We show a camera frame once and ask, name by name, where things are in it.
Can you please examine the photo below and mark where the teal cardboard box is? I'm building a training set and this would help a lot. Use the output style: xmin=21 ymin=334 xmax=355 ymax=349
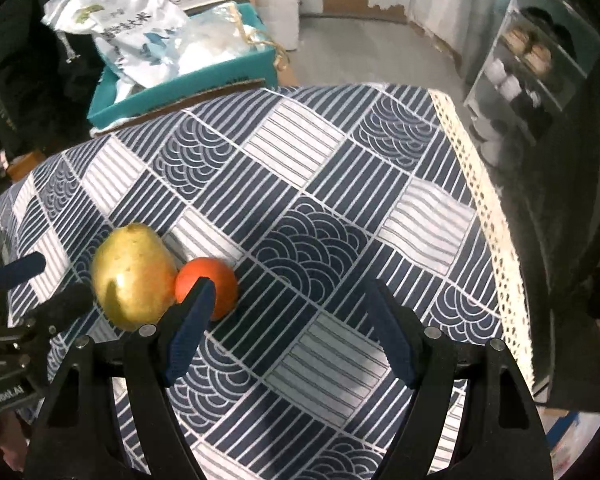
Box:
xmin=87 ymin=2 xmax=279 ymax=136

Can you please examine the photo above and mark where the brown shoe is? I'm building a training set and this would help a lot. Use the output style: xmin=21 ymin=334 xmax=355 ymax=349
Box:
xmin=525 ymin=42 xmax=554 ymax=74
xmin=502 ymin=25 xmax=531 ymax=54

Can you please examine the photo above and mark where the white printed rice bag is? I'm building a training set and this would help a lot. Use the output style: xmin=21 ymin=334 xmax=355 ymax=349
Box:
xmin=42 ymin=0 xmax=193 ymax=103

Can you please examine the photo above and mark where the dark clothing pile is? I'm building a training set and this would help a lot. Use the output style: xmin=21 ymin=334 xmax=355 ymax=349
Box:
xmin=0 ymin=0 xmax=101 ymax=156

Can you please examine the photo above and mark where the navy white patterned tablecloth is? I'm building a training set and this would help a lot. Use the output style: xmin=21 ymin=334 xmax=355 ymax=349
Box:
xmin=0 ymin=82 xmax=536 ymax=480

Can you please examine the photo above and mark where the small bright orange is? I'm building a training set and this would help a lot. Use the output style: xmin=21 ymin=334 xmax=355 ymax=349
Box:
xmin=174 ymin=257 xmax=239 ymax=322

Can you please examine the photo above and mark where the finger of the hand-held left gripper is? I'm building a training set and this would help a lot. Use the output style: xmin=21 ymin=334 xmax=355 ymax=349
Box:
xmin=0 ymin=283 xmax=95 ymax=344
xmin=0 ymin=251 xmax=47 ymax=292

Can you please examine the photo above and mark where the person's left hand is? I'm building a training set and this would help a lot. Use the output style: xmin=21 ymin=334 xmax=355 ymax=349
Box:
xmin=0 ymin=409 xmax=29 ymax=472

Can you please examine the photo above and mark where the white textured sack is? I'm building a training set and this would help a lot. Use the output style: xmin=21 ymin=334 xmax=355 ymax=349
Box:
xmin=255 ymin=0 xmax=301 ymax=51

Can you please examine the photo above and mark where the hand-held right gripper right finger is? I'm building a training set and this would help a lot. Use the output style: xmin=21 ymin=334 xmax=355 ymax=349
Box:
xmin=367 ymin=279 xmax=554 ymax=480

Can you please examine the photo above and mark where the blue white box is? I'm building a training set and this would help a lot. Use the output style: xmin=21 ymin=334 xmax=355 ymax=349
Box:
xmin=545 ymin=410 xmax=600 ymax=472

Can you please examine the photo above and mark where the grey shoe rack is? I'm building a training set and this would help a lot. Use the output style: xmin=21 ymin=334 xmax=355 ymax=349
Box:
xmin=462 ymin=0 xmax=600 ymax=171

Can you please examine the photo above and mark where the white shoe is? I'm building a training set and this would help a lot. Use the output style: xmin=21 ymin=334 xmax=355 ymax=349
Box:
xmin=485 ymin=59 xmax=523 ymax=101

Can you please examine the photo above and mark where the pale yellow mango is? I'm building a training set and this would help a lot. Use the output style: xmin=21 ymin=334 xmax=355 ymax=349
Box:
xmin=90 ymin=223 xmax=178 ymax=332

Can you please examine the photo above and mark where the clear plastic bag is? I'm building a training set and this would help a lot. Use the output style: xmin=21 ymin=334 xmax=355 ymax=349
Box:
xmin=177 ymin=2 xmax=268 ymax=68

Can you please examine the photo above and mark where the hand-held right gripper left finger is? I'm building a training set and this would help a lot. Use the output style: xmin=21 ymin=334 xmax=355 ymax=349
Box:
xmin=25 ymin=277 xmax=217 ymax=480

